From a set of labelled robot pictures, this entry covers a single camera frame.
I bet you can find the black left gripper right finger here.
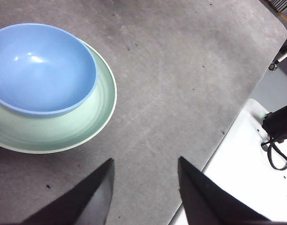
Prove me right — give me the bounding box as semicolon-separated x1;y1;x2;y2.
178;156;272;225

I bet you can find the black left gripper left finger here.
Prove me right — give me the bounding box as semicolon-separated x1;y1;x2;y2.
21;158;115;225

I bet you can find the green round plate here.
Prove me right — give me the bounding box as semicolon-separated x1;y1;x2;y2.
0;39;118;155

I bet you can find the blue ribbed bowl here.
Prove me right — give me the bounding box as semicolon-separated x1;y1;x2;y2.
0;22;98;118

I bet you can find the black device with green light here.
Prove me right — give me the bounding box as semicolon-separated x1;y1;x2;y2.
261;86;287;143

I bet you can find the white table leg with caster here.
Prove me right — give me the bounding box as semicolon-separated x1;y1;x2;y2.
269;44;287;71

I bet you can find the dark ribbed object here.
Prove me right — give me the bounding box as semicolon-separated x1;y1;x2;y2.
265;0;287;13

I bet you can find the black looped cable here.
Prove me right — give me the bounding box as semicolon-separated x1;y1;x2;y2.
261;137;287;171

